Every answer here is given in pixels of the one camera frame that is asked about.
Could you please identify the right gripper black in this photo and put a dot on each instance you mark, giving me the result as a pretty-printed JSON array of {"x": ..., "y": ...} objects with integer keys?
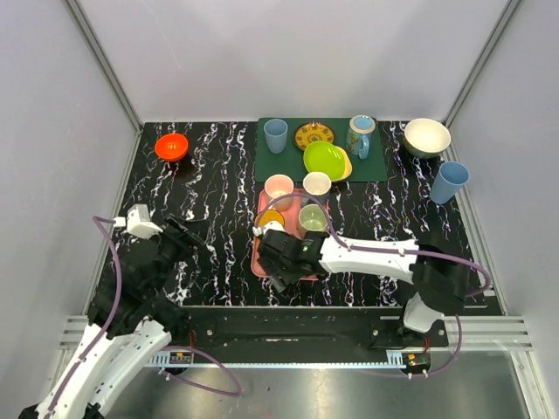
[{"x": 271, "y": 266}]

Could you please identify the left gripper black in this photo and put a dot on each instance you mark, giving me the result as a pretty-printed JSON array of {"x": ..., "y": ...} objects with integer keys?
[{"x": 181, "y": 236}]

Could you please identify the yellow mug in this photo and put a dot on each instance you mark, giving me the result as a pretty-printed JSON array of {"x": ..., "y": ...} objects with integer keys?
[{"x": 268, "y": 215}]

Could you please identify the pale green mug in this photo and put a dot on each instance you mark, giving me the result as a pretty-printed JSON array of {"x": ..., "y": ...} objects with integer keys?
[{"x": 312, "y": 218}]

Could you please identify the pink mug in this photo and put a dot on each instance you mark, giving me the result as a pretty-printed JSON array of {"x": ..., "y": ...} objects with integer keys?
[{"x": 279, "y": 188}]

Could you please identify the small white cup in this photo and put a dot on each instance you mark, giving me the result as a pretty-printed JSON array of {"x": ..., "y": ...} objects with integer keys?
[{"x": 318, "y": 185}]

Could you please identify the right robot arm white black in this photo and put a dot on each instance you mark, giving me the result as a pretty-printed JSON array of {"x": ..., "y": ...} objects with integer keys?
[{"x": 439, "y": 279}]

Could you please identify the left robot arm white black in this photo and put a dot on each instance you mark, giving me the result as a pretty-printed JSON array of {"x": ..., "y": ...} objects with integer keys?
[{"x": 129, "y": 322}]

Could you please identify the light blue patterned mug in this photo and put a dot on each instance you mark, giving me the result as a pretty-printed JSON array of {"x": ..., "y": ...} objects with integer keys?
[{"x": 359, "y": 136}]

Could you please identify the orange bowl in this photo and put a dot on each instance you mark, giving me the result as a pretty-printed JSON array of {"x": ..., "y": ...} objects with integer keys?
[{"x": 172, "y": 147}]

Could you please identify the lime green plate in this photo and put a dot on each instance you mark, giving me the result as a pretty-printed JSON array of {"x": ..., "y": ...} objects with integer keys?
[{"x": 319, "y": 156}]

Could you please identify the yellow plate under green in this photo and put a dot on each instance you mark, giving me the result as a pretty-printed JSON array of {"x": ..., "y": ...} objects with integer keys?
[{"x": 342, "y": 167}]

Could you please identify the dark green placemat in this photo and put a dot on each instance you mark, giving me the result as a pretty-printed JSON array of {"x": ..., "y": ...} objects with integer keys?
[{"x": 290, "y": 161}]

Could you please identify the yellow patterned small plate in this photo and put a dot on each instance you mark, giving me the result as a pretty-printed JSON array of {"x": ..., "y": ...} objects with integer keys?
[{"x": 312, "y": 132}]

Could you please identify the light blue cup on mat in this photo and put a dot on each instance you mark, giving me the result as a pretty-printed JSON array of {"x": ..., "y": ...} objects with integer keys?
[{"x": 275, "y": 131}]

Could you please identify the white bowl grey outside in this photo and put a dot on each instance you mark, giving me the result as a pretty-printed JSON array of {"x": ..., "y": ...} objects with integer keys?
[{"x": 425, "y": 138}]

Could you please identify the light blue cup right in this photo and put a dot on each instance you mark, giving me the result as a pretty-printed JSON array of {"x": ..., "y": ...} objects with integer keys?
[{"x": 451, "y": 177}]

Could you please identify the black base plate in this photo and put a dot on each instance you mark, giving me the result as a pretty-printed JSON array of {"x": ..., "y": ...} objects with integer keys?
[{"x": 273, "y": 336}]

